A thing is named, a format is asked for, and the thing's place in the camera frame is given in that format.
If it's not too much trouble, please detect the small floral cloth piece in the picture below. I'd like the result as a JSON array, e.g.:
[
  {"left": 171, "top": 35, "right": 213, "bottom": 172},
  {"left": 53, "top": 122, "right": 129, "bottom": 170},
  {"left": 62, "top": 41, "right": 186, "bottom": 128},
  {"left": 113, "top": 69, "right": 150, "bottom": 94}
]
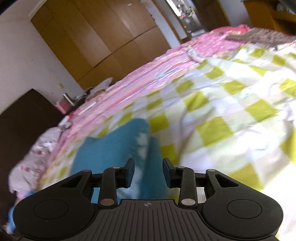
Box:
[{"left": 187, "top": 46, "right": 206, "bottom": 63}]

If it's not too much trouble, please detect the brown wooden wardrobe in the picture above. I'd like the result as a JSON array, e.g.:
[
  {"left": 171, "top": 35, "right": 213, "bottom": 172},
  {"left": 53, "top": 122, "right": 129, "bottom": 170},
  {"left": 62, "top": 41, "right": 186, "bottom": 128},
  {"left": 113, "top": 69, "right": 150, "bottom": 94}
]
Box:
[{"left": 31, "top": 0, "right": 170, "bottom": 89}]

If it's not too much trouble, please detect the wooden desk shelf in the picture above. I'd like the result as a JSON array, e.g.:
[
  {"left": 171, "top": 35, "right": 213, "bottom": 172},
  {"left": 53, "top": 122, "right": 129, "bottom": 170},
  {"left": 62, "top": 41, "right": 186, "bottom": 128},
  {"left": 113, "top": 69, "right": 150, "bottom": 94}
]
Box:
[{"left": 242, "top": 1, "right": 295, "bottom": 35}]

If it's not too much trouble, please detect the white plastic bag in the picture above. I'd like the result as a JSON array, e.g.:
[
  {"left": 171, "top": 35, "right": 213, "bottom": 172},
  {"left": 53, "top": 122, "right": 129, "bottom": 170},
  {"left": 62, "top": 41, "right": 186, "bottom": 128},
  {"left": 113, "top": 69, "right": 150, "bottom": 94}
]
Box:
[{"left": 89, "top": 77, "right": 113, "bottom": 95}]

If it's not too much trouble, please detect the pink storage box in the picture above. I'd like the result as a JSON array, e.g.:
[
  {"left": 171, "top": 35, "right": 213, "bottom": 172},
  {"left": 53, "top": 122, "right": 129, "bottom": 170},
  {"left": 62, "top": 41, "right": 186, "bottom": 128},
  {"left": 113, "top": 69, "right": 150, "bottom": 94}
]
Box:
[{"left": 55, "top": 96, "right": 74, "bottom": 115}]

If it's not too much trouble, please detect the dark brown cabinet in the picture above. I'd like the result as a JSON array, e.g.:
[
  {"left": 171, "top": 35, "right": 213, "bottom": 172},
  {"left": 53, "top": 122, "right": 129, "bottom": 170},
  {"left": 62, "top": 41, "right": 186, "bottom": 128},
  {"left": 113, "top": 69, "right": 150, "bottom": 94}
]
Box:
[{"left": 0, "top": 89, "right": 64, "bottom": 225}]

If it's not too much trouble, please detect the grey patterned folded cloth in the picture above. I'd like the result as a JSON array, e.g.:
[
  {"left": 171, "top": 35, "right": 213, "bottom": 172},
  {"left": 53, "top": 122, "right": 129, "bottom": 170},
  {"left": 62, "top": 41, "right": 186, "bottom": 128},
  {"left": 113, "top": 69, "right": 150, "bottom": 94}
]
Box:
[{"left": 225, "top": 28, "right": 295, "bottom": 51}]

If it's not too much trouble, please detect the white floral pillow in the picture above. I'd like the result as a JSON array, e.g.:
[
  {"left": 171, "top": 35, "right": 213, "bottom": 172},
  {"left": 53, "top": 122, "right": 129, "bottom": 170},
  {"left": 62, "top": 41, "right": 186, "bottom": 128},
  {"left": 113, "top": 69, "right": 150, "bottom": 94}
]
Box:
[{"left": 8, "top": 126, "right": 63, "bottom": 198}]

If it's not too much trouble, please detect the pink striped bed sheet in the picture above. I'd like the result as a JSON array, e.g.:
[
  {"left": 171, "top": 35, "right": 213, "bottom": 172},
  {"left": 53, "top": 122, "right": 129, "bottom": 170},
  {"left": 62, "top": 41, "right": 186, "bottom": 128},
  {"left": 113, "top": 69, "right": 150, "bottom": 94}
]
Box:
[{"left": 45, "top": 25, "right": 250, "bottom": 178}]

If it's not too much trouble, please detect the dark wooden door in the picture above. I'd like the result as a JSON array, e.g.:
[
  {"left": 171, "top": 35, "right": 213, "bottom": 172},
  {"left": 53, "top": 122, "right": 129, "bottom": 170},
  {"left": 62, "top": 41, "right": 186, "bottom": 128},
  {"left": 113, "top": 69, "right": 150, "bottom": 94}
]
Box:
[{"left": 193, "top": 0, "right": 231, "bottom": 31}]

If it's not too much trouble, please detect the green white checkered blanket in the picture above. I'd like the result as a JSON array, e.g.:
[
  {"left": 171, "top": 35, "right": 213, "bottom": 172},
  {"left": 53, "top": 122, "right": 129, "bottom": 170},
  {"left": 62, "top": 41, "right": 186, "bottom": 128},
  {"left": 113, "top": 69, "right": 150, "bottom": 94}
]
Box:
[{"left": 36, "top": 43, "right": 296, "bottom": 241}]

